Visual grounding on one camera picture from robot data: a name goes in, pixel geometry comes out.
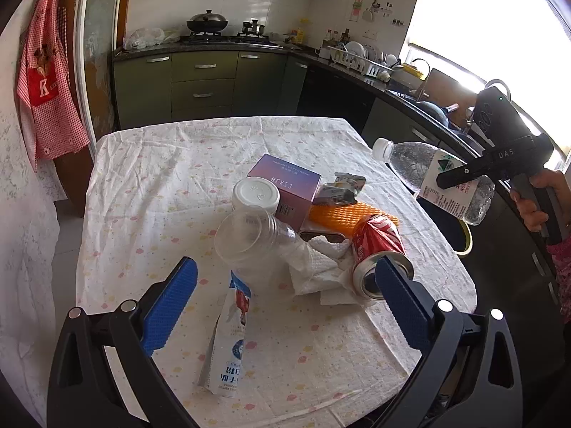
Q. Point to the yellow-rimmed dark bin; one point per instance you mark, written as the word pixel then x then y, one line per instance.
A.
pixel 468 240

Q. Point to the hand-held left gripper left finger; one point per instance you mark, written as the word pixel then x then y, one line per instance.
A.
pixel 171 303

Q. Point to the clear plastic water bottle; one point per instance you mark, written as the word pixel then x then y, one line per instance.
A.
pixel 410 158

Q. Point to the black wok with lid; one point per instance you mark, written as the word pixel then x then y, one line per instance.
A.
pixel 207 21

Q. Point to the yellow kettle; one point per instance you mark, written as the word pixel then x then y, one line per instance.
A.
pixel 412 70

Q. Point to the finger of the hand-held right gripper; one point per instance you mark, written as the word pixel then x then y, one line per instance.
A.
pixel 464 171

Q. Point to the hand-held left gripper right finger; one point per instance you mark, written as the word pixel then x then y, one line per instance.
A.
pixel 401 303

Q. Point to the pink cardboard box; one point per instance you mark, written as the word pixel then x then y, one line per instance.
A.
pixel 285 183

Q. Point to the green kitchen base cabinets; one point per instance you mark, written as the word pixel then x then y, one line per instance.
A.
pixel 200 84

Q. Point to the clear jar with white lid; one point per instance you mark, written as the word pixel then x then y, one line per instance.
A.
pixel 255 194

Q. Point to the person's right hand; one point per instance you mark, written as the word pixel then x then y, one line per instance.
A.
pixel 528 214

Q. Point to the white and blue milk carton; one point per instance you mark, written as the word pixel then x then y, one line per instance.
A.
pixel 229 356

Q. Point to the white tissue paper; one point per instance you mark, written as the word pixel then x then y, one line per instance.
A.
pixel 312 267

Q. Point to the group of seasoning bottles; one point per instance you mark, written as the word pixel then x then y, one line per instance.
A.
pixel 339 36

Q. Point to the white dish rack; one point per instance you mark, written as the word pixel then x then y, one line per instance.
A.
pixel 357 62

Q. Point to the orange foam fruit net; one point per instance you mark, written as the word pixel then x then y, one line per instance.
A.
pixel 334 216

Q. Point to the pink wall decoration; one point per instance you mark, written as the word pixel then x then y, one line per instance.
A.
pixel 358 4

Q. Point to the person's right forearm pink sleeve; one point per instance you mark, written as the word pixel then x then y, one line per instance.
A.
pixel 563 267

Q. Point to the clear plastic cup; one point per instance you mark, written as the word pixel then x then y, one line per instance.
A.
pixel 241 240

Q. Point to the frosted glass door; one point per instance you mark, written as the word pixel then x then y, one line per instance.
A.
pixel 100 53

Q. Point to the snack wrapper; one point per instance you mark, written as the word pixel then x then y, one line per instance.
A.
pixel 341 187

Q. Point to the black gas stove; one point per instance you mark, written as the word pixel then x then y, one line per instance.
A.
pixel 232 40

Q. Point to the steel sink faucet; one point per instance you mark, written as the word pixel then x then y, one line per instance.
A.
pixel 495 82

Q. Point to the wooden cutting board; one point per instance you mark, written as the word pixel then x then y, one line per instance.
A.
pixel 450 87

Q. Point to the red soda can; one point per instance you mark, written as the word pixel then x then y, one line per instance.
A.
pixel 377 236

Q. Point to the window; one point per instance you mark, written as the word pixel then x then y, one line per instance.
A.
pixel 468 9

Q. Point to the red checked apron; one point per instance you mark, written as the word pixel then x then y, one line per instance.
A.
pixel 49 111

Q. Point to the yellow oil bottle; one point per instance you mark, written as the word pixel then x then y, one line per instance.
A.
pixel 303 33

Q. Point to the white plastic bag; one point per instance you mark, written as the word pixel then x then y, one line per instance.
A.
pixel 142 38

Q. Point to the small steel pot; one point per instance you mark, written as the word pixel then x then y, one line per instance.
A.
pixel 253 27

